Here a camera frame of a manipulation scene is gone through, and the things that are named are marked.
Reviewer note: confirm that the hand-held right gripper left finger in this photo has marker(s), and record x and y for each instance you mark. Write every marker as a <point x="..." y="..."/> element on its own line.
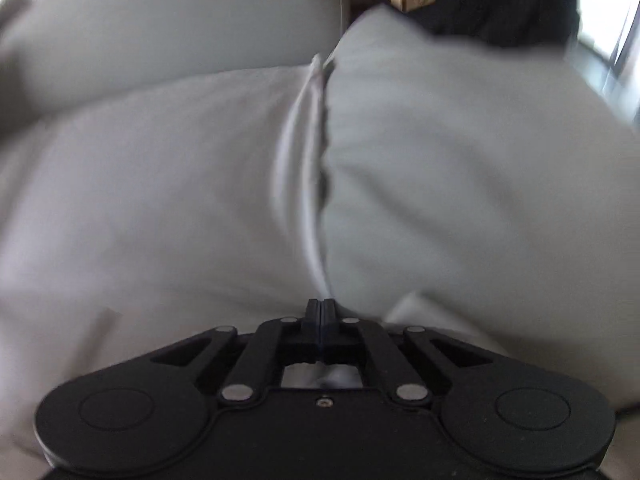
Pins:
<point x="310" y="330"/>

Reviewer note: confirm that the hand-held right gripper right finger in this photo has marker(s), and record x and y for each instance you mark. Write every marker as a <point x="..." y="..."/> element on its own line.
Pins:
<point x="330" y="330"/>

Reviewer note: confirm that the white sheet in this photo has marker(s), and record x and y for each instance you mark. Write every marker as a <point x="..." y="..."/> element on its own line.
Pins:
<point x="150" y="210"/>

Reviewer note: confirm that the grey sofa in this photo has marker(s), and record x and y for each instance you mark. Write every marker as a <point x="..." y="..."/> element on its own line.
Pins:
<point x="475" y="160"/>

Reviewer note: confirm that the black folded garment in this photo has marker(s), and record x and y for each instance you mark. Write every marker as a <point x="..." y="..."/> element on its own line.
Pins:
<point x="500" y="10"/>

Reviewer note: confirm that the window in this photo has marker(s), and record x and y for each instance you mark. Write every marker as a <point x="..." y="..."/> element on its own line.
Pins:
<point x="620" y="35"/>

